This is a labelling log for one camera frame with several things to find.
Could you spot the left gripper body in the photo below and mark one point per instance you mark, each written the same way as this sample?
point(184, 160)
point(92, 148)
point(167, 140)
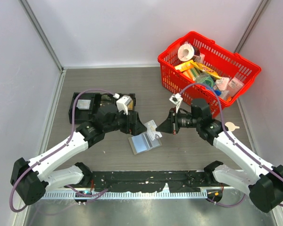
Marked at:
point(129, 125)

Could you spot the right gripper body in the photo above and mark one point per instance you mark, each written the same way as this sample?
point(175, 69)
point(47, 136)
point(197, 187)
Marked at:
point(175, 123)

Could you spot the silver VIP card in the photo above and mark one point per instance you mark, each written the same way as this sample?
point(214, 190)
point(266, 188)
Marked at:
point(151, 130)

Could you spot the grey card holder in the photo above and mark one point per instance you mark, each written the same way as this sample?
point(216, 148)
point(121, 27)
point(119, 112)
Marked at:
point(142, 143)

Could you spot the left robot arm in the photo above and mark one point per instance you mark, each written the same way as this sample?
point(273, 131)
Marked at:
point(31, 179)

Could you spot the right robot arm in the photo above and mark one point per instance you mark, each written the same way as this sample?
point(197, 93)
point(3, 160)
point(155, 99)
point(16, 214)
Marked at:
point(261, 181)

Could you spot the gold card in tray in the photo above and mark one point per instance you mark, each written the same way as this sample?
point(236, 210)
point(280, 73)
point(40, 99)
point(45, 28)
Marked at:
point(130, 103)

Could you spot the silver card in tray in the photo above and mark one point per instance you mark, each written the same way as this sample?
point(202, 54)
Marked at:
point(83, 104)

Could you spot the black three-slot tray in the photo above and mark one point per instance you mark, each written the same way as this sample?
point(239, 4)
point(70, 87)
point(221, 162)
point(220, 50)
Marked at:
point(98, 100)

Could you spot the green packet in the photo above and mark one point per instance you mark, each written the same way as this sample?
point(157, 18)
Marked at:
point(206, 79)

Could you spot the red shopping basket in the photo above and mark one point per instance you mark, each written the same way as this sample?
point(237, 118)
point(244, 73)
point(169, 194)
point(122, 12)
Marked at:
point(222, 61)

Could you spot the yellow snack box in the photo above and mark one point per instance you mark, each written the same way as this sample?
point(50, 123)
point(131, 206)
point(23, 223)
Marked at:
point(201, 67)

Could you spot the beige round tag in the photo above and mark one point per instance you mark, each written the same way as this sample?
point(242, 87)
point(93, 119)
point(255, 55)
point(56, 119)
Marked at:
point(231, 126)

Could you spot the white tape roll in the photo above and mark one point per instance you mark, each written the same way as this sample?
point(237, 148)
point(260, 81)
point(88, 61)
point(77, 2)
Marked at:
point(185, 52)

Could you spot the pink white packet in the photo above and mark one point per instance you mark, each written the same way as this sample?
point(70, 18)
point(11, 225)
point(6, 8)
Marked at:
point(234, 86)

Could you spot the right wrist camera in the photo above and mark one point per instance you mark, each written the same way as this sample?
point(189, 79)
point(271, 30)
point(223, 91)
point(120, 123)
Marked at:
point(176, 99)

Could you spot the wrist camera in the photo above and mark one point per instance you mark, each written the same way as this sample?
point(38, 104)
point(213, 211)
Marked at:
point(121, 100)
point(176, 99)

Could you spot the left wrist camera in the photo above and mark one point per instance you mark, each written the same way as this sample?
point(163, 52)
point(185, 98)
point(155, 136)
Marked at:
point(121, 100)

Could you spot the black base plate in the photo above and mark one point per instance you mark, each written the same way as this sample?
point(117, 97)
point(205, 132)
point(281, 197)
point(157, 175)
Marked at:
point(178, 181)

